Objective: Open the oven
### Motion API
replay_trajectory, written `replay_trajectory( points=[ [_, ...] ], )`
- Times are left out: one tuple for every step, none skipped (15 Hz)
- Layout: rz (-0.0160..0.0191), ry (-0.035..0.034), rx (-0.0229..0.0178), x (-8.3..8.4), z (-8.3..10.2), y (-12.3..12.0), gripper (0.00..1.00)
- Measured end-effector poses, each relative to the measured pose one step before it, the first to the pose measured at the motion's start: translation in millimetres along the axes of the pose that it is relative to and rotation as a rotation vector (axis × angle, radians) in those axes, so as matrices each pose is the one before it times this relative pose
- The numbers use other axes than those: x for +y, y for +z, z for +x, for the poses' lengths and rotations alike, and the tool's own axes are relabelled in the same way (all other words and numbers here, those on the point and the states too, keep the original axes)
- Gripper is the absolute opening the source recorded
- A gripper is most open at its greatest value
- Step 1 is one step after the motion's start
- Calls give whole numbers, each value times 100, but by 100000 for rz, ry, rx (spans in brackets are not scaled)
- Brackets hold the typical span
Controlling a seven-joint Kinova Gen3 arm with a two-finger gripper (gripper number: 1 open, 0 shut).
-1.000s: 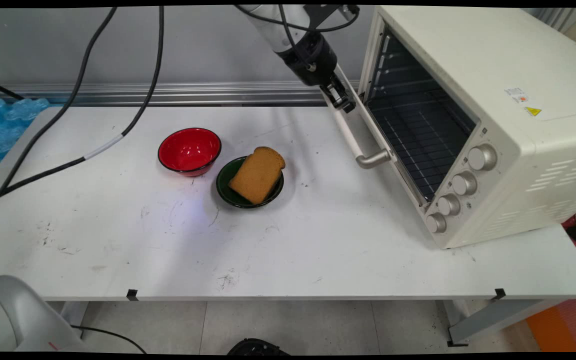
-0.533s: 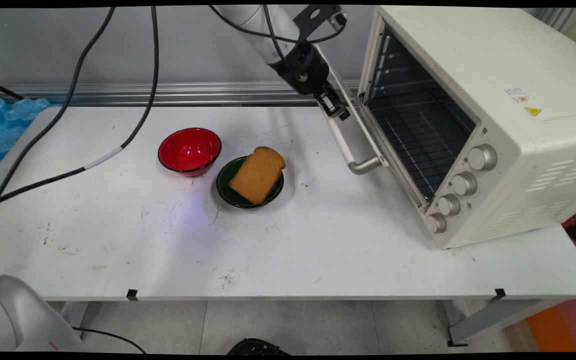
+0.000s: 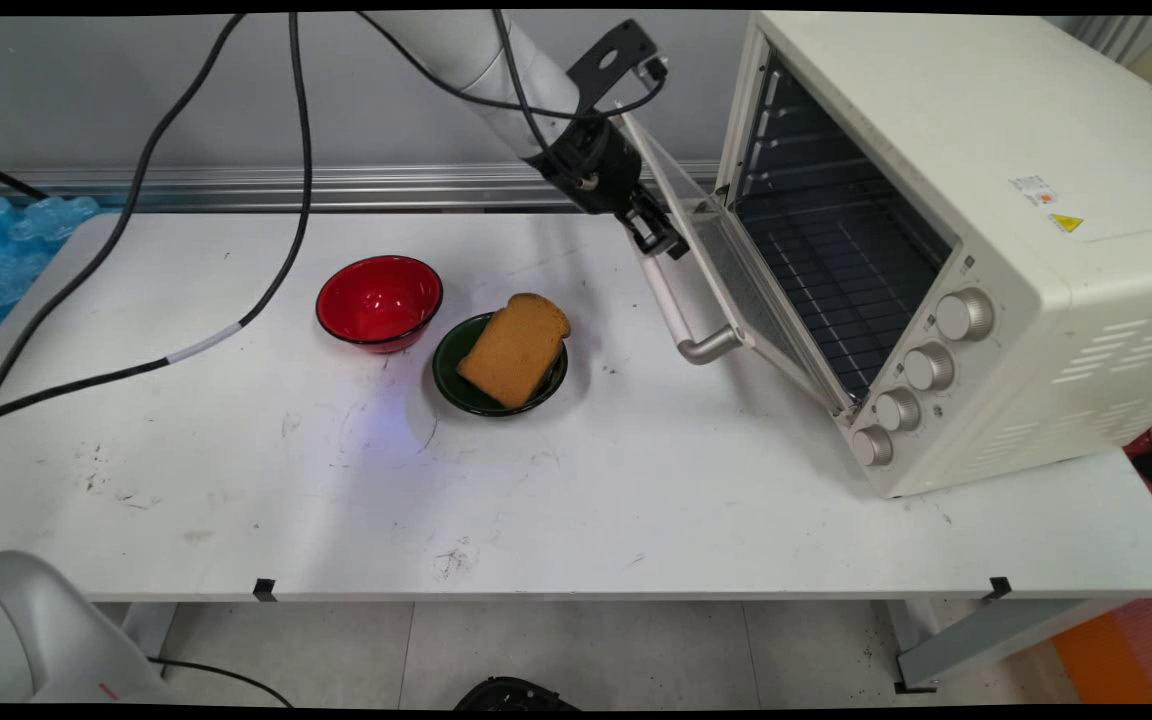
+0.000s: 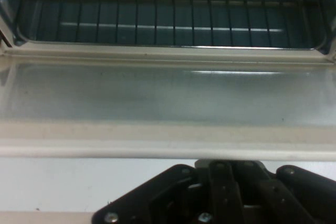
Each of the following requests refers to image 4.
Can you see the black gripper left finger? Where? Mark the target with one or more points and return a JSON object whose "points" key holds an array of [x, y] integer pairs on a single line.
{"points": [[157, 192]]}

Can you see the cream toaster oven body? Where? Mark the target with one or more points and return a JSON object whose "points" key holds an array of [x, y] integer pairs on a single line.
{"points": [[162, 52]]}

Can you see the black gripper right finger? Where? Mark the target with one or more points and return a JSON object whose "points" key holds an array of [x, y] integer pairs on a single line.
{"points": [[302, 195]]}

